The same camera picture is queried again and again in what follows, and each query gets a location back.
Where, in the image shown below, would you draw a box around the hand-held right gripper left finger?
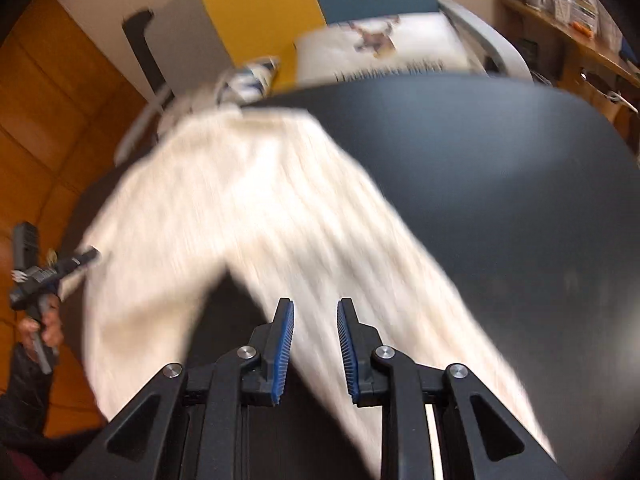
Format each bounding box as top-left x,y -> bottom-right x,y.
65,297 -> 296,480

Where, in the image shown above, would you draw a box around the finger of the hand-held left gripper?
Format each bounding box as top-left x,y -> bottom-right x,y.
55,246 -> 102,279

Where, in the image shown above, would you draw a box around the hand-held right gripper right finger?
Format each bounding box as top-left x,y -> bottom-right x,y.
336,297 -> 571,480

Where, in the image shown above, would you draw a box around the white knitted sweater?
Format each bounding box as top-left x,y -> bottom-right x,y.
80,105 -> 557,480

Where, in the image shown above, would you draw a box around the person's left forearm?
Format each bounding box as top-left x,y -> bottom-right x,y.
0,342 -> 57,443

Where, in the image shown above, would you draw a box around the person's left hand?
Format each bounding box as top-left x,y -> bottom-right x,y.
19,299 -> 64,358

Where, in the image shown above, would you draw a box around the person's maroon pants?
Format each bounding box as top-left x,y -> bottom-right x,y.
0,449 -> 53,480

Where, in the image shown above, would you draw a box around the blue white patterned cushion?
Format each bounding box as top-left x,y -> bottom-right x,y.
217,55 -> 281,107

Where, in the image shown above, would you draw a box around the blue yellow grey armchair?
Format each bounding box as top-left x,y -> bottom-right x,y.
114,0 -> 532,161

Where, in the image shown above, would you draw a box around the white deer print cushion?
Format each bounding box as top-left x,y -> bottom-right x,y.
292,14 -> 485,86

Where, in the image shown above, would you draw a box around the wooden shelf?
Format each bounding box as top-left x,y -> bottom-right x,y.
499,0 -> 640,128

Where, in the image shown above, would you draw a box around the stack of papers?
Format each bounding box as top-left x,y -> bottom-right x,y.
550,0 -> 601,36

